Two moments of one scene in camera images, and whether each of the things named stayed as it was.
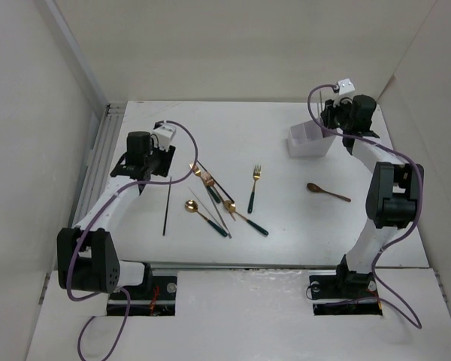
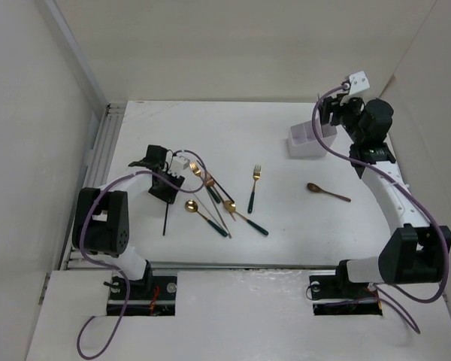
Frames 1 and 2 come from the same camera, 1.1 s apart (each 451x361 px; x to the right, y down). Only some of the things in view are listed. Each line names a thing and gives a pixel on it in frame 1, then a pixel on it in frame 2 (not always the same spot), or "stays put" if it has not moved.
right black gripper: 329,110 stays put
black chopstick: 167,204 stays put
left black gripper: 164,156 -> 167,196
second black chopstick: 232,200 stays put
